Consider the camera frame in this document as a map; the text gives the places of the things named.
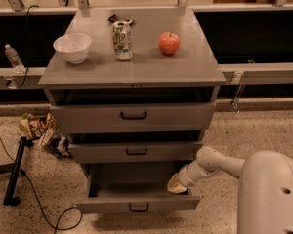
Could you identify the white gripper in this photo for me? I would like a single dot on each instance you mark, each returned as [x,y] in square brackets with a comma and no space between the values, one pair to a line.
[184,175]

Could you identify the grey bottom drawer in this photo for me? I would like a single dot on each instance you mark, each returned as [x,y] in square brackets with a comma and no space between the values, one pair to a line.
[134,187]

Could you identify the grey drawer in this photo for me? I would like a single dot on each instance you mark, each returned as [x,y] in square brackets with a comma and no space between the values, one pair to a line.
[134,152]
[133,117]
[134,187]

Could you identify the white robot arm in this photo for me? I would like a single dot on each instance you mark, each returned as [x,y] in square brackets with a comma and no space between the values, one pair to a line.
[265,187]

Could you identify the grey middle drawer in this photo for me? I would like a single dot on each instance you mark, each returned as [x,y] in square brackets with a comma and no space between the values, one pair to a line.
[134,152]

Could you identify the grey top drawer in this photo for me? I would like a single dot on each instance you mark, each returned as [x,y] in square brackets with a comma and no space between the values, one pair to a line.
[133,117]

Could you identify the grey drawer cabinet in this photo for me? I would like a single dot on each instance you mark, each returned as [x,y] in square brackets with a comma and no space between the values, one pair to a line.
[191,75]

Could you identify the checkered snack bag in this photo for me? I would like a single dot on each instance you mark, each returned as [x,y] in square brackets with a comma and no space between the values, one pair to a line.
[56,143]

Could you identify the red apple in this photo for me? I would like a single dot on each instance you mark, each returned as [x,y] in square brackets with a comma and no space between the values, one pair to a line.
[169,43]

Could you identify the brown snack bag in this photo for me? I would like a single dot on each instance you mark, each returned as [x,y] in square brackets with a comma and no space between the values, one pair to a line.
[37,127]

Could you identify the green soda can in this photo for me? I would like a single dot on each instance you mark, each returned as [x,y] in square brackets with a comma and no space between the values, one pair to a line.
[121,36]

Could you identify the white bowl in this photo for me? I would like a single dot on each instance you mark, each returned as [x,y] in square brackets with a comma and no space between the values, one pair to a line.
[73,47]

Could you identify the black remote control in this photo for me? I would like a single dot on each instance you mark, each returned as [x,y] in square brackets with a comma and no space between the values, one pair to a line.
[115,18]

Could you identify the clear water bottle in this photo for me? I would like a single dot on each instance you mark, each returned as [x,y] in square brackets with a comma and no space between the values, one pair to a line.
[14,59]

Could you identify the clear hanging bracket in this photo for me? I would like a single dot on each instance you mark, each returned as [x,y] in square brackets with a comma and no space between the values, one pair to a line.
[236,80]

